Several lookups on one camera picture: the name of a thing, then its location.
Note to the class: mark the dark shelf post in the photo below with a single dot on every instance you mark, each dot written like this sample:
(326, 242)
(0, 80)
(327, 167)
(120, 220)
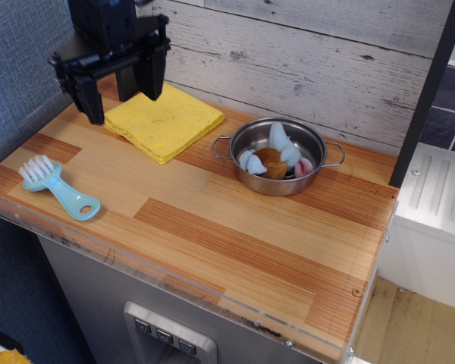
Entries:
(435, 75)
(130, 39)

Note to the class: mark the dark right shelf post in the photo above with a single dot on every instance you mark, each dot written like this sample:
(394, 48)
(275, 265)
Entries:
(435, 75)

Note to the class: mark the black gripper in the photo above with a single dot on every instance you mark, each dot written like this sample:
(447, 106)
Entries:
(90, 54)

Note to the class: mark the folded yellow cloth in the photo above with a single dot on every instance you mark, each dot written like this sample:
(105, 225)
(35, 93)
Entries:
(165, 127)

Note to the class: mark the clear acrylic table edge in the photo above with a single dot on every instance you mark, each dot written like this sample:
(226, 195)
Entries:
(160, 233)

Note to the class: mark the small steel pot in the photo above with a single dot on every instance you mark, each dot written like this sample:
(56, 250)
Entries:
(254, 135)

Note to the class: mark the grey cabinet with buttons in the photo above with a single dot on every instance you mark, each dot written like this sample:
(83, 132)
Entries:
(136, 314)

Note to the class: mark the blue plush toy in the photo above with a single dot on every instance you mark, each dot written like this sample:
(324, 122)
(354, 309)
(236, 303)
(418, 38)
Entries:
(277, 159)

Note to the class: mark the dark left shelf post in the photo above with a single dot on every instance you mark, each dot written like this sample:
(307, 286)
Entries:
(130, 39)

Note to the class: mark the white ribbed cabinet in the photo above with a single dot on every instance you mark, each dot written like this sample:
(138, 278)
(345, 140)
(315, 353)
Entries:
(419, 251)

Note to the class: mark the yellow object at corner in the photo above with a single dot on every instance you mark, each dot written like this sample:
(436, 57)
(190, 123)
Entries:
(12, 356)

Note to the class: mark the light blue dish brush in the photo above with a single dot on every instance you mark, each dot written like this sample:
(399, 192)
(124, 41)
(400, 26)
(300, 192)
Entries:
(40, 173)

